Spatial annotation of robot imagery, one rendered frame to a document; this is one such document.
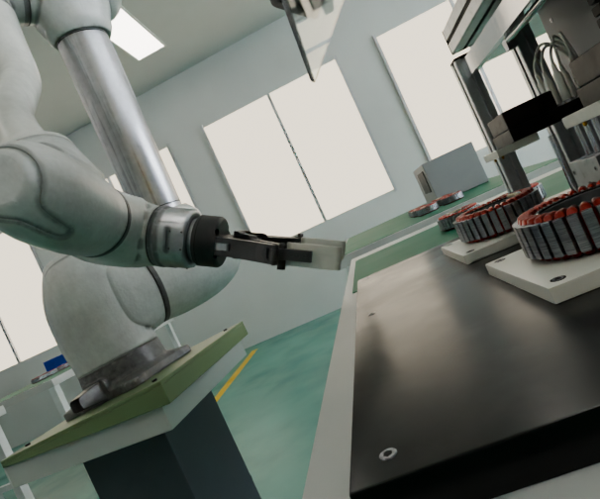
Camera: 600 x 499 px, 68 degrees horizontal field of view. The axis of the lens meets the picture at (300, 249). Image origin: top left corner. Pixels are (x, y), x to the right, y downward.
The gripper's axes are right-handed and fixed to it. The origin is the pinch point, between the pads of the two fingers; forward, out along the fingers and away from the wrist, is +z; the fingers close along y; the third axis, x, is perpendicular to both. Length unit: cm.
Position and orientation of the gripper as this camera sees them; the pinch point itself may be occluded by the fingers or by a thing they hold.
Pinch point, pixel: (335, 253)
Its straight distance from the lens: 62.5
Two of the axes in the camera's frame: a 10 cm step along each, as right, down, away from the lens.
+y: -1.4, 0.8, -9.9
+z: 9.9, 1.0, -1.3
